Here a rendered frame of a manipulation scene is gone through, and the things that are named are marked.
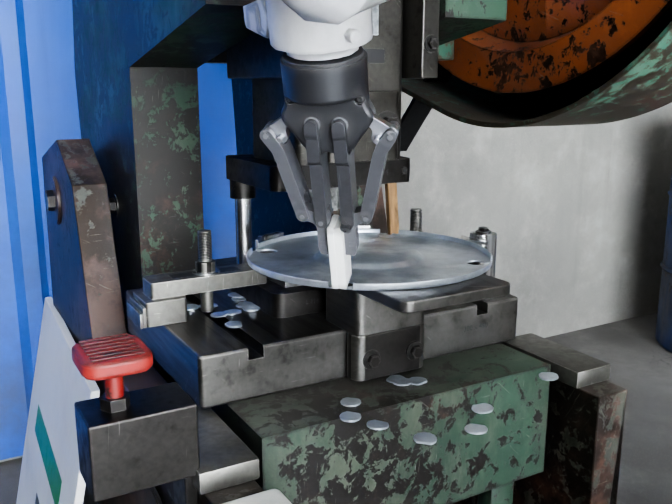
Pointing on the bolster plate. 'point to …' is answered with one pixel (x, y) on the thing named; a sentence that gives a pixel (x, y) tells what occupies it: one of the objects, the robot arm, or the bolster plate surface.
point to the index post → (486, 246)
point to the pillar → (243, 229)
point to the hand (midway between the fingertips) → (339, 252)
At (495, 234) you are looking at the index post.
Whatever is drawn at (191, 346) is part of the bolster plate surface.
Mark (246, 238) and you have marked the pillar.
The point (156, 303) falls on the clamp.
